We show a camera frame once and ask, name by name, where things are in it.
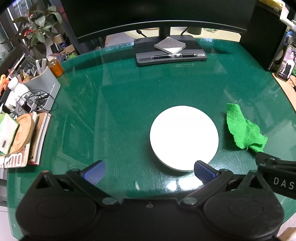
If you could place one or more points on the green cloth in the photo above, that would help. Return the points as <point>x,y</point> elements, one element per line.
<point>242,129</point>

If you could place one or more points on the orange jar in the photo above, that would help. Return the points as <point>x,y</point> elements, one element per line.
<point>57,69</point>

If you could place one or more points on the white round plate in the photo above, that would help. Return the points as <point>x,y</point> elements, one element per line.
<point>182,136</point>

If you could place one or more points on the magazine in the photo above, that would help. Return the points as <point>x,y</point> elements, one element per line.
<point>16,158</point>

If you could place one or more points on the potted green plant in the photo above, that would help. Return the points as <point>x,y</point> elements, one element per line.
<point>39,27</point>

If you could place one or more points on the grey desk organizer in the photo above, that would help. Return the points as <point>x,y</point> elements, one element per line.
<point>45,81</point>

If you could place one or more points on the smartphone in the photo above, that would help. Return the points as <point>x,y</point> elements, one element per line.
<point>286,62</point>

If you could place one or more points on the black speaker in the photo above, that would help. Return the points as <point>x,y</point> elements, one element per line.
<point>259,30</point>

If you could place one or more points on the black curved monitor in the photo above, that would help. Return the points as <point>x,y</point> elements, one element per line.
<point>150,11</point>

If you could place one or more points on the black pen white band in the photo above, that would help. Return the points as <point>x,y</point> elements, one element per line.
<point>187,55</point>

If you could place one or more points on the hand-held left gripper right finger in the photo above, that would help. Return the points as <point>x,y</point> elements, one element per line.
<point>204,172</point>

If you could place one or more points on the brown book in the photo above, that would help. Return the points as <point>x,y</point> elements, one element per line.
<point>38,139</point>

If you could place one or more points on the white bottle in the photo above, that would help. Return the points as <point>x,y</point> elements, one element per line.
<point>18,89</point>

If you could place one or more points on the white marker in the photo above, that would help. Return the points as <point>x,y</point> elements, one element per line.
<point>38,67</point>
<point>44,64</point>

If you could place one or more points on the tan desk mat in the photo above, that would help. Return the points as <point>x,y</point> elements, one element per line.
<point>289,89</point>

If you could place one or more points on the round beige table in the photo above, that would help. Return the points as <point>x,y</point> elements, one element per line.
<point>148,32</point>

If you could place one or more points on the yellow box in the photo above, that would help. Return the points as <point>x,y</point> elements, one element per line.
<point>269,4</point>

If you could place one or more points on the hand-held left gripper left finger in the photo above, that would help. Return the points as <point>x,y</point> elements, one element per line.
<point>93,173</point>

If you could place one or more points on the grey notepad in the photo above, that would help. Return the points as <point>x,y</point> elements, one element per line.
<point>167,44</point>

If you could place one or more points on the grey monitor stand base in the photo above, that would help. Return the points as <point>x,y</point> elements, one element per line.
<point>196,49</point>

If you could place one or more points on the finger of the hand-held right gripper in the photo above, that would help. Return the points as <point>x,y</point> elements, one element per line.
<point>266,158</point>

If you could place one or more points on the olive green cylinder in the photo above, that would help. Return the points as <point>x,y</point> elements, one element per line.
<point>194,30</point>

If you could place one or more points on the round wooden coaster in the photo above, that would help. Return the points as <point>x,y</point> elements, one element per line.
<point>24,129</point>

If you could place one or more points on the green tissue box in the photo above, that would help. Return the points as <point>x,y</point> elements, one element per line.
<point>8,132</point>

